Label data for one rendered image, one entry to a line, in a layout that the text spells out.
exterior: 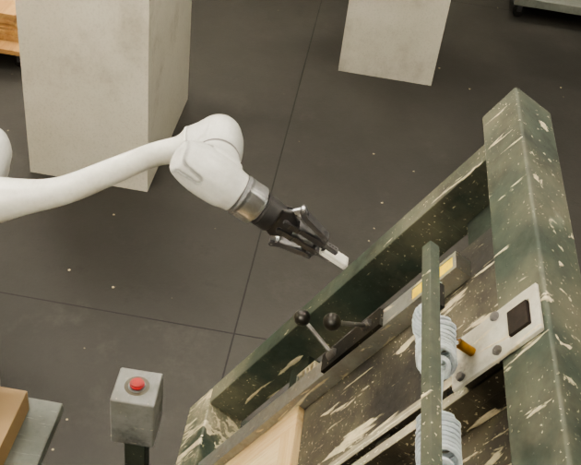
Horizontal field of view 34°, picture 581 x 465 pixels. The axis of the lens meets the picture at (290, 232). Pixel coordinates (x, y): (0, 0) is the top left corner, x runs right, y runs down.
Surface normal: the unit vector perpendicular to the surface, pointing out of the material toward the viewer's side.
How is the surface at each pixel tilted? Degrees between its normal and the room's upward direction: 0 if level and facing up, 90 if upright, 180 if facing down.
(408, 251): 90
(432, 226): 90
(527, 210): 59
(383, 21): 90
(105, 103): 90
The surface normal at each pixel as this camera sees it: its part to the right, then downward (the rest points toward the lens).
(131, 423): -0.11, 0.63
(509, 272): -0.80, -0.52
